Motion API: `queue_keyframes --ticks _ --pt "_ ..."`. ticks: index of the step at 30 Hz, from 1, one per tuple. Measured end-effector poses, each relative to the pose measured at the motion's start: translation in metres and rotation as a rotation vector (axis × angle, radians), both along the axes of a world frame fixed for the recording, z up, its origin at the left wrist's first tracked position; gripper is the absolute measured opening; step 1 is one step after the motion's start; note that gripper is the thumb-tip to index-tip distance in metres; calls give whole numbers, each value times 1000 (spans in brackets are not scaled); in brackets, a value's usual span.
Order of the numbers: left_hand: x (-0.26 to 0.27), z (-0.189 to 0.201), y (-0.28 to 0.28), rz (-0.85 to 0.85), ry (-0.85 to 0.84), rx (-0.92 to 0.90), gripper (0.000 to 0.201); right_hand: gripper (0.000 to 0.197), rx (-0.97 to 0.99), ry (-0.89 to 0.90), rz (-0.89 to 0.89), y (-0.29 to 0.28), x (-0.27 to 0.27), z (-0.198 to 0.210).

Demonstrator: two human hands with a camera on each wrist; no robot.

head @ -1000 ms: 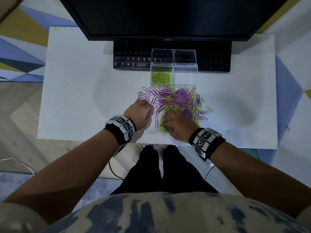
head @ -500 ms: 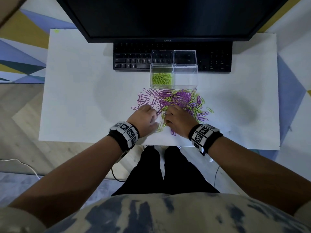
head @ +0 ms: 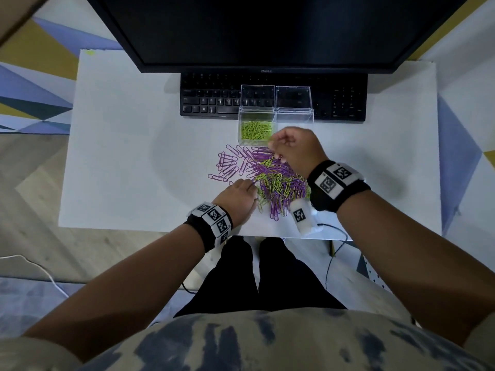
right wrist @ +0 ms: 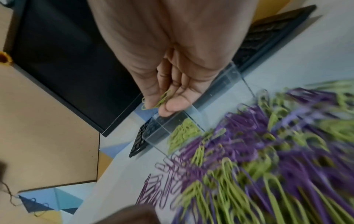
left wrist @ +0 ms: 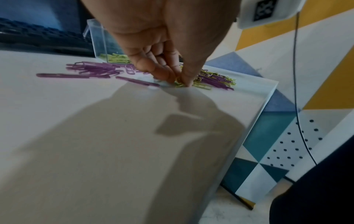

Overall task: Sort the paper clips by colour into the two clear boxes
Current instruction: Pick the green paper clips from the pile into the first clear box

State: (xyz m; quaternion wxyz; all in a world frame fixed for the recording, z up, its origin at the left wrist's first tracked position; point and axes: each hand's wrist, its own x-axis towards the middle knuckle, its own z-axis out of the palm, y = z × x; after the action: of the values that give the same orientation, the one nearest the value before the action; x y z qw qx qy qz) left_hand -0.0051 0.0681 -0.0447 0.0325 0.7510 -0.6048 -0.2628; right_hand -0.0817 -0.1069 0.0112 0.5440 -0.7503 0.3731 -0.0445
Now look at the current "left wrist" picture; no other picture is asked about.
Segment person's left hand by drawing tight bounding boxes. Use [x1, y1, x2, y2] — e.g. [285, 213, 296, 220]
[80, 0, 242, 88]

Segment heap of green paper clips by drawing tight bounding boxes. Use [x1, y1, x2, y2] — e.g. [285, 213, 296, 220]
[98, 52, 132, 65]

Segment single green paper clip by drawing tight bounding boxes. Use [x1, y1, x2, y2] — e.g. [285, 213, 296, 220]
[173, 76, 194, 87]

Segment transparent box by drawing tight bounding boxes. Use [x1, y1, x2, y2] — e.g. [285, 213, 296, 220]
[83, 18, 133, 65]

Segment pile of mixed paper clips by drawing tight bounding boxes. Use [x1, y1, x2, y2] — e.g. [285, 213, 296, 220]
[36, 61, 237, 91]

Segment person's black trousers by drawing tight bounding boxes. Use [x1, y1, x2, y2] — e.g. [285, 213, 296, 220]
[270, 135, 354, 224]

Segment black keyboard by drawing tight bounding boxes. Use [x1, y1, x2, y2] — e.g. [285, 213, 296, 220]
[0, 17, 96, 56]

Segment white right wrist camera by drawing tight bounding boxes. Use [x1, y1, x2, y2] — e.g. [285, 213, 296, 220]
[237, 0, 308, 30]

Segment black right camera cable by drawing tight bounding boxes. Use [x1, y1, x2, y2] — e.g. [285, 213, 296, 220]
[292, 12, 319, 166]

